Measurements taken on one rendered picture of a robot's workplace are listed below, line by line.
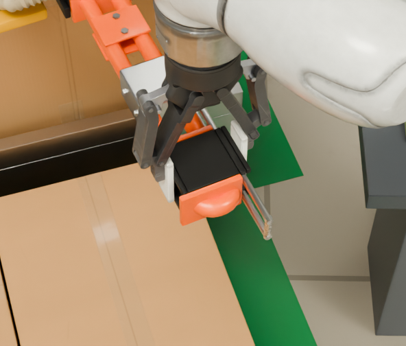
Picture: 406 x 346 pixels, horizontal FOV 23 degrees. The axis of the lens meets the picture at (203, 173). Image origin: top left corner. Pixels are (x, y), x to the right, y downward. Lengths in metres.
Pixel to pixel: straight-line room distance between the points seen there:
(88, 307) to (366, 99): 1.15
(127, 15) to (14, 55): 0.66
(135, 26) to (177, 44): 0.34
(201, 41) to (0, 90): 1.09
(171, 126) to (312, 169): 1.67
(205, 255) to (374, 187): 0.36
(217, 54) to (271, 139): 1.83
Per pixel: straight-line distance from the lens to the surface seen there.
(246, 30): 0.79
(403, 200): 1.74
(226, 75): 0.96
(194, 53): 0.92
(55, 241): 1.92
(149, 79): 1.19
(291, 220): 2.59
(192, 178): 1.09
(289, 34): 0.77
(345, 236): 2.58
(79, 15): 1.32
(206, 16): 0.84
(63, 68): 1.95
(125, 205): 1.95
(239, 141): 1.10
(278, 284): 2.48
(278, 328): 2.42
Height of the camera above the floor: 2.14
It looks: 53 degrees down
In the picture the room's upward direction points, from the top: straight up
